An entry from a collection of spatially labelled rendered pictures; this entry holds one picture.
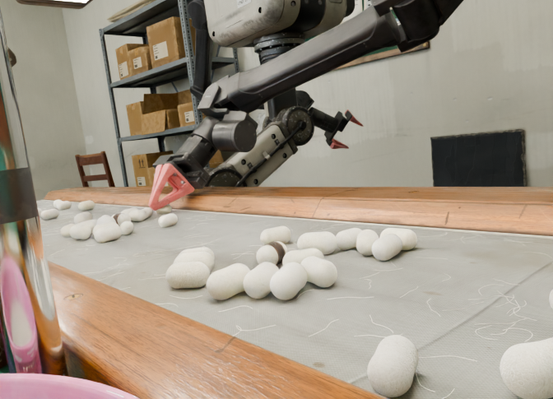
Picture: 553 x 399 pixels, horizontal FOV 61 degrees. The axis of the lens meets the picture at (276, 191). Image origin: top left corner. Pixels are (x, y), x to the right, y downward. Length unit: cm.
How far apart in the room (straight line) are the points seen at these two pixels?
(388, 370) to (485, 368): 5
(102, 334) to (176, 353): 5
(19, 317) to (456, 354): 20
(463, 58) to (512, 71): 24
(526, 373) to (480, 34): 234
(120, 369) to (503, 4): 239
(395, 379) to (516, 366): 4
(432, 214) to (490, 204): 6
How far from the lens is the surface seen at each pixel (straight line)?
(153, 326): 25
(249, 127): 83
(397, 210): 53
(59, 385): 21
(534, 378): 20
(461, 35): 254
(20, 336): 24
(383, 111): 271
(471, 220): 48
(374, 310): 30
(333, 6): 126
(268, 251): 40
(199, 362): 20
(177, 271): 38
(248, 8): 121
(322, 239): 42
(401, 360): 20
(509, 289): 33
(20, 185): 23
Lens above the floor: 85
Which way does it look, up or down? 7 degrees down
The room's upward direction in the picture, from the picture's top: 7 degrees counter-clockwise
